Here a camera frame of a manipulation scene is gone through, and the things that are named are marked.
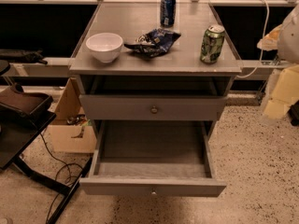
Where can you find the blue chip bag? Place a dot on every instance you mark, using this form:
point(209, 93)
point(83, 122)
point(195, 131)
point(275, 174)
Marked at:
point(154, 43)

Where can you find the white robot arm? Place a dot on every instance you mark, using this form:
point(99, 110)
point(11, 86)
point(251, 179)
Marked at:
point(285, 39)

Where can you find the closed grey top drawer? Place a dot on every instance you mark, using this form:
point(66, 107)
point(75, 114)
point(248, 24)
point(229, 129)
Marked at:
point(152, 107)

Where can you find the open grey middle drawer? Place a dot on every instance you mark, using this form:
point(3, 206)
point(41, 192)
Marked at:
point(152, 158)

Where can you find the white ceramic bowl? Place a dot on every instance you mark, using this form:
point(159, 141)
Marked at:
point(104, 47)

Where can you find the cardboard box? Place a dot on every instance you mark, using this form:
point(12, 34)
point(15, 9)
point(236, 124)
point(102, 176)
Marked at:
point(70, 131)

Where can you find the green soda can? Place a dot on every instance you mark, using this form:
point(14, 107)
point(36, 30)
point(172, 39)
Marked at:
point(212, 43)

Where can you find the blue soda can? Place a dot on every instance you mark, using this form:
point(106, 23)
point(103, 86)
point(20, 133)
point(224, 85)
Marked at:
point(167, 12)

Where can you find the black side table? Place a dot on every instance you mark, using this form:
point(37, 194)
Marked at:
point(16, 135)

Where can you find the brown tray on table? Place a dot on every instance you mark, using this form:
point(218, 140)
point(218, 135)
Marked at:
point(28, 105)

